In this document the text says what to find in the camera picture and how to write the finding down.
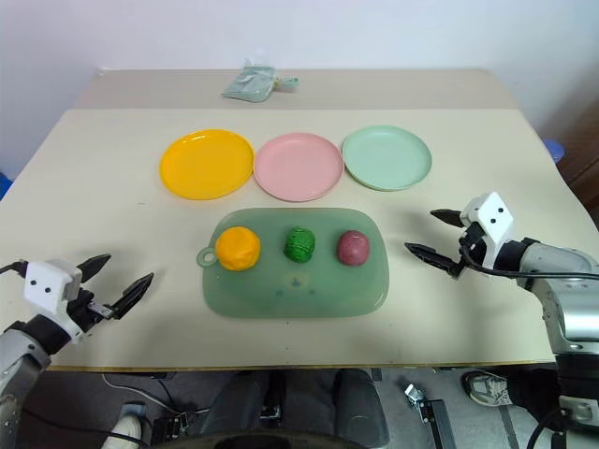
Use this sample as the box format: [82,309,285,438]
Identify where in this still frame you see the pale green fabric pouch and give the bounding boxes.
[220,65,278,102]

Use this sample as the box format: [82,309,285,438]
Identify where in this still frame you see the orange toy fruit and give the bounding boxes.
[214,225,262,272]

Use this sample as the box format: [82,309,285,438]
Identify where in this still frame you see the yellow plastic plate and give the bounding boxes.
[159,128,256,202]

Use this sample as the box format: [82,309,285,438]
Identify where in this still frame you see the pink plastic plate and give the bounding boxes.
[253,132,345,203]

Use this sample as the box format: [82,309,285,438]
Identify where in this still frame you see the white shoe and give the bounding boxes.
[104,401,145,449]

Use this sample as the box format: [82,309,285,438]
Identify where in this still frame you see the green toy vegetable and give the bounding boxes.
[283,225,316,264]

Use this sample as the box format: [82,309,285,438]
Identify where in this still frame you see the brown wooden cabinet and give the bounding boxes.
[537,69,599,208]

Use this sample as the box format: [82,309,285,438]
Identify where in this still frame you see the translucent green cutting board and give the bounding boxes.
[196,207,391,320]

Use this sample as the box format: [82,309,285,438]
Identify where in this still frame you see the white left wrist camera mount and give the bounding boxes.
[22,259,88,345]

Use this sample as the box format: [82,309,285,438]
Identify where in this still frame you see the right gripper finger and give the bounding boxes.
[403,241,463,282]
[430,208,465,230]

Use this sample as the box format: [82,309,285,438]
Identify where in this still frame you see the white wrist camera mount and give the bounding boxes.
[22,259,88,345]
[459,191,517,273]

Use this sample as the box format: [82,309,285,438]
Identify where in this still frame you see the blue round container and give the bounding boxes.
[544,138,568,164]

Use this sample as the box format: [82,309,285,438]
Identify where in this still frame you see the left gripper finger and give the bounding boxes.
[110,272,155,322]
[76,253,113,284]

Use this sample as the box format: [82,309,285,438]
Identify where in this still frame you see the light green plastic plate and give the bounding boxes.
[341,124,433,193]

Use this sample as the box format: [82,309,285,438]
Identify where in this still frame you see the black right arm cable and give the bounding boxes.
[458,236,599,284]

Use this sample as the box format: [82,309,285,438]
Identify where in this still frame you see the dark grey rounded shape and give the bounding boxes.
[327,368,392,449]

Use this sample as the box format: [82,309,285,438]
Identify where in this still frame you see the pale green pouch strap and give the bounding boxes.
[272,74,301,93]

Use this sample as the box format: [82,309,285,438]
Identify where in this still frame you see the purple toy fruit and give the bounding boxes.
[336,229,372,268]

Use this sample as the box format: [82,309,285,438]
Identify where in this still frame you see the grey sneaker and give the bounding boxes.
[461,369,515,406]

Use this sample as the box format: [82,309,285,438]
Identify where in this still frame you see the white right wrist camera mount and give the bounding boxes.
[459,191,517,273]

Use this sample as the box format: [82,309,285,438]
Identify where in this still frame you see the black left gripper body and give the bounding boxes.
[66,288,115,335]

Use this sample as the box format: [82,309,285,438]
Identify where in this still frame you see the metal caster bracket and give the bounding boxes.
[403,383,426,409]

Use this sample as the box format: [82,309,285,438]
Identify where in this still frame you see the black metal frame bar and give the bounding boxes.
[417,397,446,449]

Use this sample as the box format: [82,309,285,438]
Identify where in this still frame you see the thin white cable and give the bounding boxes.
[102,372,210,418]

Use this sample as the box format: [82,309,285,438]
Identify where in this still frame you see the black metal floor bracket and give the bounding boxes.
[152,412,192,440]

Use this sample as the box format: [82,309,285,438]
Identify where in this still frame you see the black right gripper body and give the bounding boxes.
[457,222,489,278]

